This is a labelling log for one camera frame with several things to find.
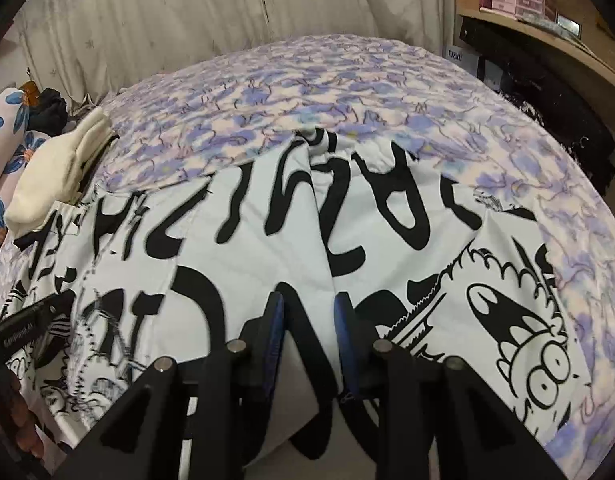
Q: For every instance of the white labelled box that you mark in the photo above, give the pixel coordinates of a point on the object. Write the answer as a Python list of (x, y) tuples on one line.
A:
[(461, 59)]

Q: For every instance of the black fringed cloth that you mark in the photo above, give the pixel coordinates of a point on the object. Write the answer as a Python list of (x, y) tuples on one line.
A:
[(552, 105)]

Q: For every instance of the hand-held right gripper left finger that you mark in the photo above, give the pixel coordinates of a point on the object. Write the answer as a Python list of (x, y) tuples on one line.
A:
[(272, 340)]

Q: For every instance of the rolled blue flower blanket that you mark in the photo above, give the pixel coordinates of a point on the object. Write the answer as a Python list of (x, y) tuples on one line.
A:
[(4, 160)]

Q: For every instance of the folded white fleece cloth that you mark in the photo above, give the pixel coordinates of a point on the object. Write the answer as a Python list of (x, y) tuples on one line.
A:
[(57, 175)]

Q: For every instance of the stack of pink boxes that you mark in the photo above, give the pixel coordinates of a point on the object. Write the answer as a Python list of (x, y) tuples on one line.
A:
[(517, 0)]

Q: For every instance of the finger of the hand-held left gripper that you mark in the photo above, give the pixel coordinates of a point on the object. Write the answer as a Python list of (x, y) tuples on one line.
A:
[(57, 310)]

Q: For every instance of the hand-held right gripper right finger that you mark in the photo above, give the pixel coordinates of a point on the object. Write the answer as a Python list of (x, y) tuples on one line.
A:
[(348, 345)]

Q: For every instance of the black and white printed garment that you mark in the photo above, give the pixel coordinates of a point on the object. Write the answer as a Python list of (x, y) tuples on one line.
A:
[(227, 240)]

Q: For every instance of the wooden shelf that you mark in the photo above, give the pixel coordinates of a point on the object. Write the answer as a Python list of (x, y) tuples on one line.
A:
[(552, 40)]

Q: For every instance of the pale pleated curtain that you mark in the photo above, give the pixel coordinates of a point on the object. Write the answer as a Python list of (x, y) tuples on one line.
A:
[(162, 10)]

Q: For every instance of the crumpled black clothes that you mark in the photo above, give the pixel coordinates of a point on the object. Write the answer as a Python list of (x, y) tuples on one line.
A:
[(49, 110)]

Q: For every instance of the purple floral bed blanket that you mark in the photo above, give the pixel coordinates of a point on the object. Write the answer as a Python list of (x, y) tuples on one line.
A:
[(337, 90)]

